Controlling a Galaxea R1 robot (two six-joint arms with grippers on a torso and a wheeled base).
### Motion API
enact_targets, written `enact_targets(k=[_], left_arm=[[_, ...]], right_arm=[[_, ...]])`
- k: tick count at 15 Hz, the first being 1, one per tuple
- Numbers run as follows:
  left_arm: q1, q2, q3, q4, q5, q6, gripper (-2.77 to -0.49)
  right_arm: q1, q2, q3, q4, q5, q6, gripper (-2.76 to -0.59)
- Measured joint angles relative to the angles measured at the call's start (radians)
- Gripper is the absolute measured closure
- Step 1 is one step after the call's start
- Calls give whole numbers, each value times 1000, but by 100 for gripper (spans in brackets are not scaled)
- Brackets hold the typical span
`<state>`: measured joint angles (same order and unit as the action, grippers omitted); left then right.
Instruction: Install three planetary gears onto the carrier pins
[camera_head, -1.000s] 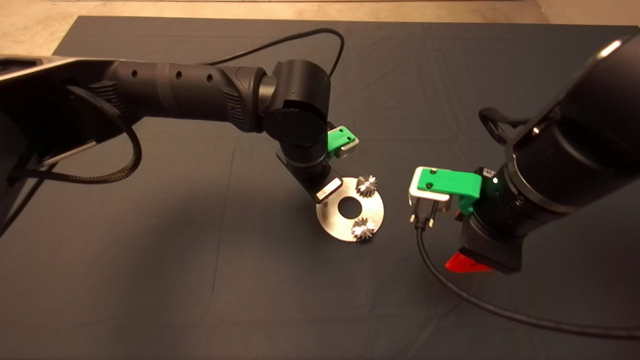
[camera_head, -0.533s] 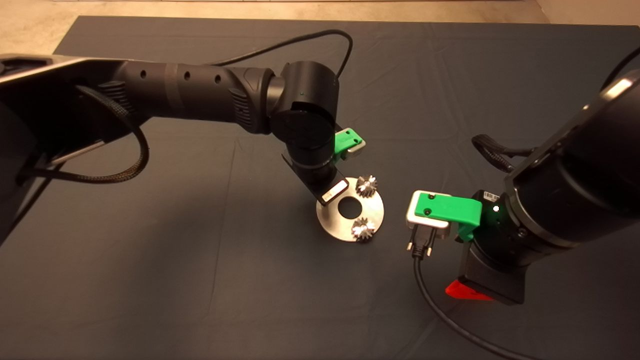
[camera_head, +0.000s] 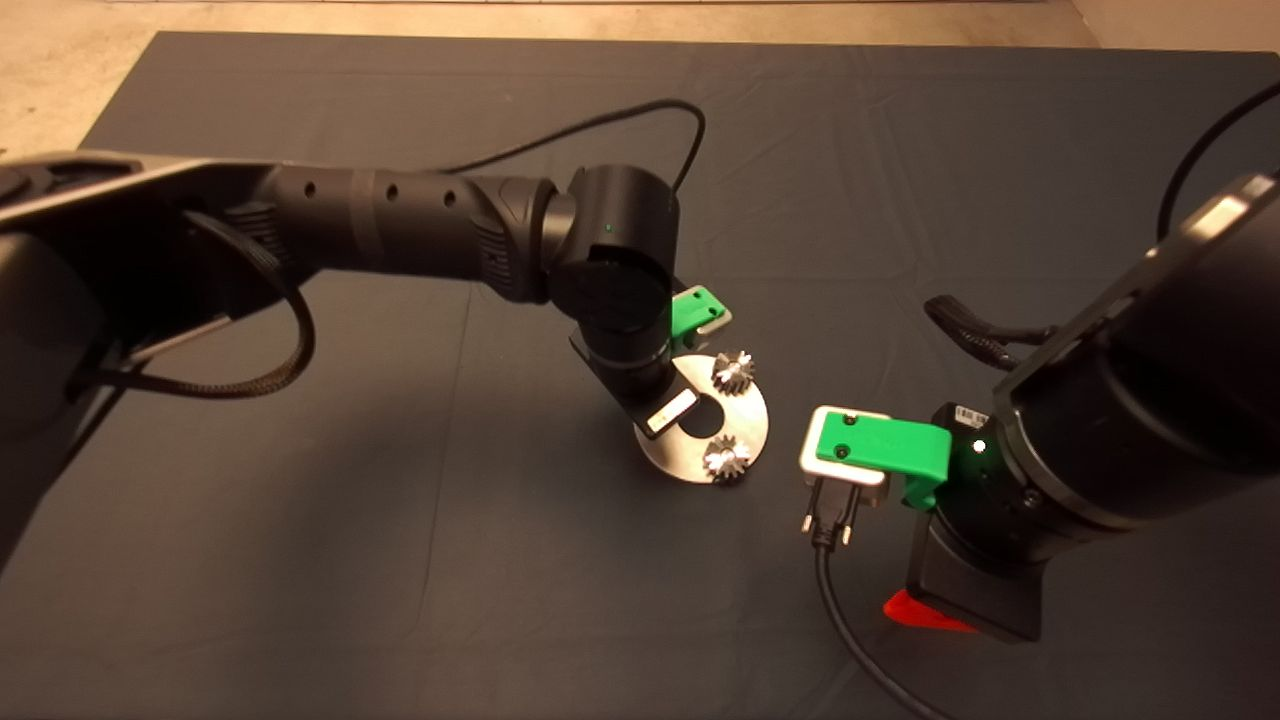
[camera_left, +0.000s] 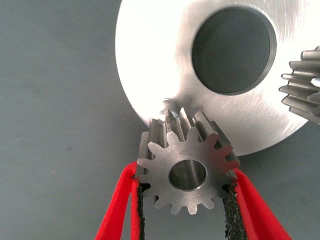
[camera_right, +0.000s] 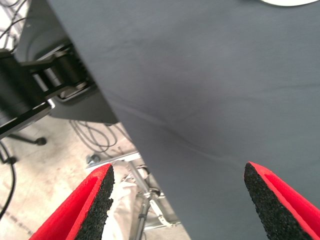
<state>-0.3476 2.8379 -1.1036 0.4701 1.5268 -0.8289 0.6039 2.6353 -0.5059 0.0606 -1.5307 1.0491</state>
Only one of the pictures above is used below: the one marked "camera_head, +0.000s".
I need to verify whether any black camera cable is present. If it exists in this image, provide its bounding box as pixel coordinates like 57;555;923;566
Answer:
800;78;1280;720
440;100;707;196

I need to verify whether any thick black braided cable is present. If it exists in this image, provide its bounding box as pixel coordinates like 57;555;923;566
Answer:
100;210;317;401

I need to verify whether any black left camera cable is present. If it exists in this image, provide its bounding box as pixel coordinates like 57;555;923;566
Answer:
440;100;707;196

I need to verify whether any green right camera mount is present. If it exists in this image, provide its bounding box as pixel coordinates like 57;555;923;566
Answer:
815;413;953;511

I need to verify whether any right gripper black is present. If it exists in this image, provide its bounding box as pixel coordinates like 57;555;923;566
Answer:
882;518;1046;643

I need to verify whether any black right camera cable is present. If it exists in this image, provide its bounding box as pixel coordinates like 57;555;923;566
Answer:
800;78;1280;720

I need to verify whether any dark grey table cloth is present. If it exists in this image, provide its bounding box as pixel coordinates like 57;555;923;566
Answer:
0;30;1280;720

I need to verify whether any green left camera mount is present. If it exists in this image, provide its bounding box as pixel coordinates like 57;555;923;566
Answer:
670;286;726;341

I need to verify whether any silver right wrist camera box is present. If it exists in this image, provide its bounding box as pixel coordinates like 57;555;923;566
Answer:
798;405;893;508

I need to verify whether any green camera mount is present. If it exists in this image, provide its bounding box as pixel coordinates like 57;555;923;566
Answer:
815;413;953;511
670;286;726;341

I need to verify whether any dark steel planetary gear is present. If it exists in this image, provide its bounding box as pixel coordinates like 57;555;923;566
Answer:
710;350;757;398
703;435;753;485

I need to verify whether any round metal carrier plate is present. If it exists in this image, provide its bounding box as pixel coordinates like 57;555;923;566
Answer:
635;352;771;484

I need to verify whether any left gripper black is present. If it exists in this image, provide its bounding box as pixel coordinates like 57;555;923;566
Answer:
570;335;701;441

